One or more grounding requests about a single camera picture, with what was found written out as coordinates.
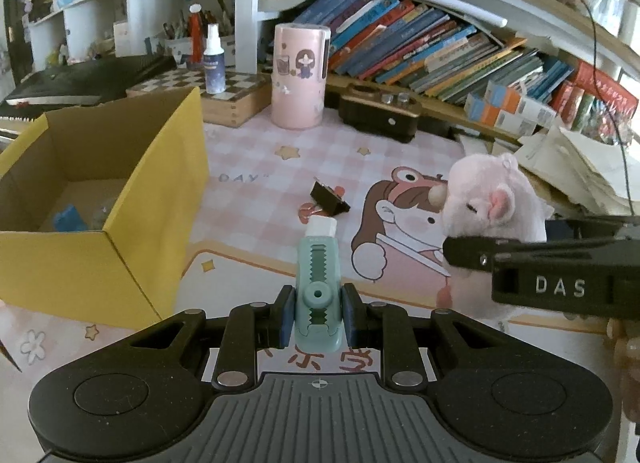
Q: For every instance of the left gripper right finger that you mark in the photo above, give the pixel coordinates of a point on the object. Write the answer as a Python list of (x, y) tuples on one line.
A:
[(389, 329)]

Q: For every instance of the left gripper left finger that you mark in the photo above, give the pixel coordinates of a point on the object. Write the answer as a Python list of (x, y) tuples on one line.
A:
[(247, 330)]

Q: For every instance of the pink plush pig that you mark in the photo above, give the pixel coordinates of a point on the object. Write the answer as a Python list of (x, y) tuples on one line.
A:
[(490, 197)]

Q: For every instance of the stack of loose papers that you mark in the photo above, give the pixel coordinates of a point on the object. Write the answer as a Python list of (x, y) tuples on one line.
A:
[(600, 178)]

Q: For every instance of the black binder clip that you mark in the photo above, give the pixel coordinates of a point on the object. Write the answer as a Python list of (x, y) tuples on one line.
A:
[(330, 200)]

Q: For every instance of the red box of books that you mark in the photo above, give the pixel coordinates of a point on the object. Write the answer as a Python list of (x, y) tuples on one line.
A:
[(592, 103)]

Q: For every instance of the orange white box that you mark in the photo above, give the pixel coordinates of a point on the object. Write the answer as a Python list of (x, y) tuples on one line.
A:
[(506, 110)]

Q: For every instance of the yellow cardboard box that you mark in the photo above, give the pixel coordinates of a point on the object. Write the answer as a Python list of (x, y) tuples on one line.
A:
[(97, 207)]

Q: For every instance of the black brown ukulele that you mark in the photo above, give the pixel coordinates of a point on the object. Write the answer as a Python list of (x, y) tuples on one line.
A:
[(392, 112)]

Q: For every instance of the wooden chessboard box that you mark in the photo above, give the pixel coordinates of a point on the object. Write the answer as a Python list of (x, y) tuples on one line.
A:
[(245, 96)]

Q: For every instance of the white spray bottle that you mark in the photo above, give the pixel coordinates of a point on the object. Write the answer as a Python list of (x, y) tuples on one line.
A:
[(213, 62)]

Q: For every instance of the pink cylindrical container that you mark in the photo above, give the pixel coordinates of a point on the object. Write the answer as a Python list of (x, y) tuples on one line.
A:
[(300, 68)]

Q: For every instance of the row of books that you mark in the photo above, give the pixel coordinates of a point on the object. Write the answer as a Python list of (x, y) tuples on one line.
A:
[(425, 49)]

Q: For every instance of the black keyboard piano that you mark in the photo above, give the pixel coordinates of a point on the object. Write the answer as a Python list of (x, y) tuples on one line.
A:
[(85, 84)]

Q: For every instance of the red bottle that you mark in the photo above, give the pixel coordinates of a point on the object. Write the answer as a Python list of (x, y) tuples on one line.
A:
[(196, 34)]

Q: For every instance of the white shelf unit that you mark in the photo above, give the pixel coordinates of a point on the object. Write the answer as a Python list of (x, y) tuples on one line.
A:
[(83, 23)]

